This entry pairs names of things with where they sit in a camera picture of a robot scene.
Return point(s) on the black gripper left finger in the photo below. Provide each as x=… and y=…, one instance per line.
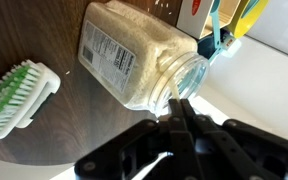
x=186, y=163

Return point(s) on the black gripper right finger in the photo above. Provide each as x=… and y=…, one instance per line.
x=222, y=157

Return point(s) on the clear jar of rice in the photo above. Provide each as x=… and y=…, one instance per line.
x=121, y=45

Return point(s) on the round wooden table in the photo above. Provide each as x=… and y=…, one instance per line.
x=82, y=115

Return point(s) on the dark blue bowl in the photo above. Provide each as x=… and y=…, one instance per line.
x=206, y=46

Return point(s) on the yellow bowl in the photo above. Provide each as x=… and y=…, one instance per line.
x=246, y=15

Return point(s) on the wooden box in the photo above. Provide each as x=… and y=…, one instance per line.
x=194, y=16

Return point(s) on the teal scoop in box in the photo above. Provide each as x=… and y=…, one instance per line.
x=217, y=45

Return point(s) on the green white scrub brush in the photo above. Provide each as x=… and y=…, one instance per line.
x=23, y=90

